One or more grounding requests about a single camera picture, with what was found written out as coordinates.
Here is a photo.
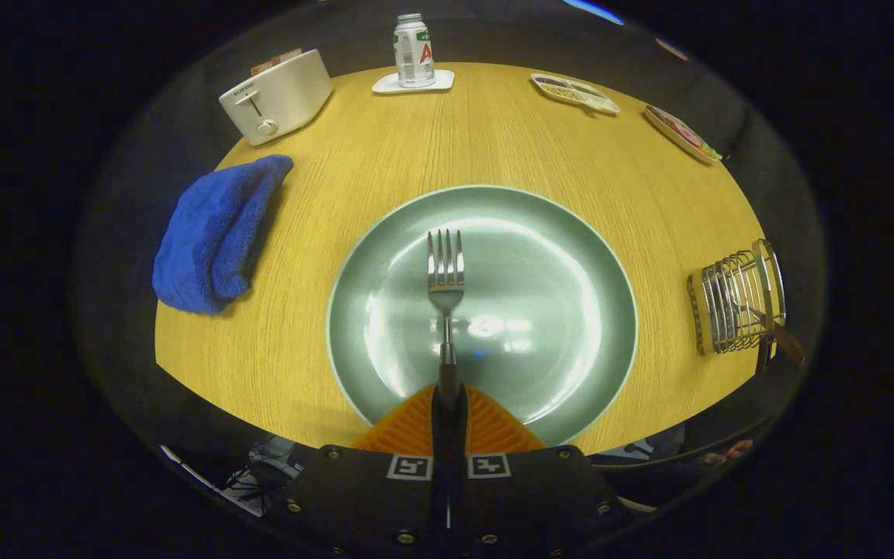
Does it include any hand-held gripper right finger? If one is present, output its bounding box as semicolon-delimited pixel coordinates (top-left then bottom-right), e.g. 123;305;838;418
458;384;636;554

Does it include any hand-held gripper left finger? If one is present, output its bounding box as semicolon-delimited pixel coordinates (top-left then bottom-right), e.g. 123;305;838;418
257;384;449;554

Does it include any metal fork with brown handle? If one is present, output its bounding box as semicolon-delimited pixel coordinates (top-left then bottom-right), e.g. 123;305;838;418
426;228;466;536

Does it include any metal spoon with brown handle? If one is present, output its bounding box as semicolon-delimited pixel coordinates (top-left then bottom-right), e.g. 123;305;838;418
734;303;806;372

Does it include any pale green plate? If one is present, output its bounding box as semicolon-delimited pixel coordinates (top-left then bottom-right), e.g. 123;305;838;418
326;185;639;447

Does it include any blue towel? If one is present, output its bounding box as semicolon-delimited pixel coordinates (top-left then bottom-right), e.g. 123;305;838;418
152;155;294;315

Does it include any white plate of toy food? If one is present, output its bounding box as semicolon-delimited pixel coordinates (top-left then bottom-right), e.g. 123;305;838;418
644;104;724;165

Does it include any white toaster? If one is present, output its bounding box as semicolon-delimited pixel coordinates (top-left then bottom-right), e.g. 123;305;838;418
218;48;334;147

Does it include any white divided dish with beans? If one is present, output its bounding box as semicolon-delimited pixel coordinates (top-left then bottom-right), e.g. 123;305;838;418
530;73;621;116

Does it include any white coaster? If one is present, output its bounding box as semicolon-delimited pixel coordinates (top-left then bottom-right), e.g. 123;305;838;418
372;69;456;95

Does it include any brown toast slice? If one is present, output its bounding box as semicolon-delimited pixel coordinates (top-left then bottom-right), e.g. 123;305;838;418
251;48;303;76

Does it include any plastic bottle with white label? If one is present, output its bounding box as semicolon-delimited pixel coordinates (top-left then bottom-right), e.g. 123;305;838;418
393;13;436;89

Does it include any metal wire basket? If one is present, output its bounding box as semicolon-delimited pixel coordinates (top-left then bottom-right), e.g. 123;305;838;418
686;238;788;356

